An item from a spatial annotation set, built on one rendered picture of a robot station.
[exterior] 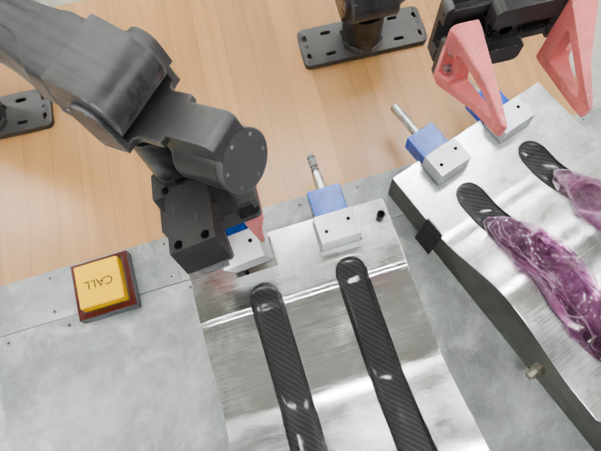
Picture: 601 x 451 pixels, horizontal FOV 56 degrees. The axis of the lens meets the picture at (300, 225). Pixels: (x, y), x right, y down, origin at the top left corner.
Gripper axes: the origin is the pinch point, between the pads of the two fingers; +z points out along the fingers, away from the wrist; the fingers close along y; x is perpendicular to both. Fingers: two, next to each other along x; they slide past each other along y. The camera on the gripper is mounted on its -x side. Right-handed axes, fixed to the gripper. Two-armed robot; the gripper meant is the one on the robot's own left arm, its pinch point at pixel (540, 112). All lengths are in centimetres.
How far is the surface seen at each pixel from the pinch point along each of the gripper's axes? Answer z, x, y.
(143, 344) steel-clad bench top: 3, 39, -41
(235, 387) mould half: 11.4, 30.9, -29.2
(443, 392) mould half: 17.4, 29.1, -6.6
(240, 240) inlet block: -3.8, 24.6, -24.7
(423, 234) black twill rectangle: -2.5, 36.8, -1.2
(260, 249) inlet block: -2.2, 24.4, -22.6
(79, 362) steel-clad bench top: 3, 39, -50
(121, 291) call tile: -4, 36, -42
